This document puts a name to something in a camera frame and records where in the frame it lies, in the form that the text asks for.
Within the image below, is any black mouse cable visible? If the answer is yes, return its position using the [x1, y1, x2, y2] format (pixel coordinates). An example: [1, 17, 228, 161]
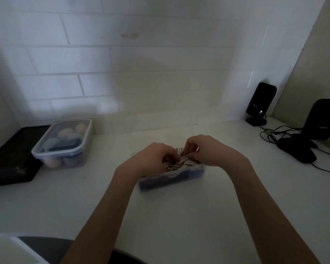
[311, 147, 330, 174]

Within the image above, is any black desktop speaker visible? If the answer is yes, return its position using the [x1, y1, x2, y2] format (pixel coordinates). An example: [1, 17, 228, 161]
[245, 82, 278, 127]
[291, 99, 330, 149]

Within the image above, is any small clear hinged box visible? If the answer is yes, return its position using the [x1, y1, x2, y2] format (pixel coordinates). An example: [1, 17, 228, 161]
[125, 111, 207, 191]

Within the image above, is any white patterned scrunchie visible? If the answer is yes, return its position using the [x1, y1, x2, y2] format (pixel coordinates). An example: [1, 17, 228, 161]
[161, 147, 201, 171]

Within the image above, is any white cabinet frame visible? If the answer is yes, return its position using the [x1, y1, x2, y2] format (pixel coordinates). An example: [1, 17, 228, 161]
[0, 233, 50, 264]

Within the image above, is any black computer mouse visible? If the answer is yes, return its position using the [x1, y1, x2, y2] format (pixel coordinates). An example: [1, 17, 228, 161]
[277, 137, 317, 164]

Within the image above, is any person's left hand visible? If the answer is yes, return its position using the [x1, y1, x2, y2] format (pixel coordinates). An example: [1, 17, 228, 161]
[114, 143, 180, 184]

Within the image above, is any person's left forearm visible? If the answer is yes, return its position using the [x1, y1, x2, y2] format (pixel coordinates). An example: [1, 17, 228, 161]
[59, 170, 143, 264]

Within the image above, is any black tray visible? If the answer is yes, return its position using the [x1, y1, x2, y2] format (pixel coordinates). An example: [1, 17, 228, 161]
[0, 125, 52, 187]

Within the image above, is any pile of pastel makeup sponges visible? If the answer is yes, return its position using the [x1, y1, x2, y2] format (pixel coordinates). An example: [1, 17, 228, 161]
[41, 123, 89, 168]

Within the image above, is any person's right forearm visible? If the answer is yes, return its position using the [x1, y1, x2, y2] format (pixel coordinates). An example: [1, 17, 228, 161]
[235, 159, 322, 264]

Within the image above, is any clear lidded sponge container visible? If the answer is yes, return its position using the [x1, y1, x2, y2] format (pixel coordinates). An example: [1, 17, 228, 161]
[31, 119, 93, 169]

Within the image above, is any person's right hand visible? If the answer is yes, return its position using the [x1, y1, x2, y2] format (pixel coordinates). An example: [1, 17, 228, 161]
[183, 134, 251, 168]

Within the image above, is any person's dark clothing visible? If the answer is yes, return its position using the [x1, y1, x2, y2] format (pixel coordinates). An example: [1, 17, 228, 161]
[18, 236, 149, 264]

